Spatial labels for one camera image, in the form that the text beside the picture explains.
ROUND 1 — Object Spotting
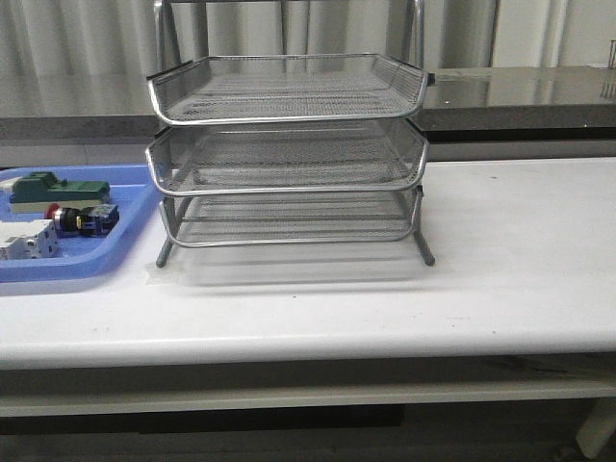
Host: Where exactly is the silver mesh tray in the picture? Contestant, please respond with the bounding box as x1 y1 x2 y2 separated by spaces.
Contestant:
145 118 429 196
147 53 431 126
160 189 422 248

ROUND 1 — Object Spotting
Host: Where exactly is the red emergency stop button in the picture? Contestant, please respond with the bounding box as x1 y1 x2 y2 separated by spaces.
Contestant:
44 203 119 238

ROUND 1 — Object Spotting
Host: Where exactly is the blue plastic tray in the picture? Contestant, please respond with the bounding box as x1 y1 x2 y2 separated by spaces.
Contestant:
1 164 160 283

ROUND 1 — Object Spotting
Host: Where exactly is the dark countertop bench behind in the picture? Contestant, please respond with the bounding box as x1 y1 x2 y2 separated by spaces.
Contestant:
1 66 615 142

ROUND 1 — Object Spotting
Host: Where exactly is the white circuit breaker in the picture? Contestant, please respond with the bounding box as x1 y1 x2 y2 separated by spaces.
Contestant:
1 219 59 261

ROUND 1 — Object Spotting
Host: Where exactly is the green and beige module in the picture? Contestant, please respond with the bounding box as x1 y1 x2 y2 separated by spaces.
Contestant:
9 171 111 214

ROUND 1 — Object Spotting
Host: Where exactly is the white table leg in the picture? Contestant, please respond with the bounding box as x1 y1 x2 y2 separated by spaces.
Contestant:
576 398 616 460

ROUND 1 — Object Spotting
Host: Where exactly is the silver metal rack frame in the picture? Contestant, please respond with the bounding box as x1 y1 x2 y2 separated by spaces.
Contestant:
153 0 435 267

